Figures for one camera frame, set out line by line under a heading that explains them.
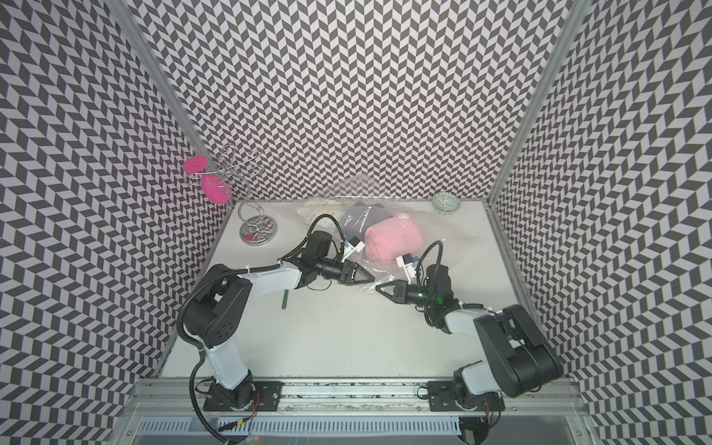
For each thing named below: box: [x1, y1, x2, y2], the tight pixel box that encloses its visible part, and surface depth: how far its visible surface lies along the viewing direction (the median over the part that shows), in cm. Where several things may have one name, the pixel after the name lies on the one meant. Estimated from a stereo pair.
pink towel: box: [364, 216, 424, 262], surface depth 95 cm
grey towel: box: [341, 200, 397, 242], surface depth 95 cm
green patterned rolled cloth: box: [432, 190, 461, 216], surface depth 118 cm
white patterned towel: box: [296, 200, 347, 225], surface depth 114 cm
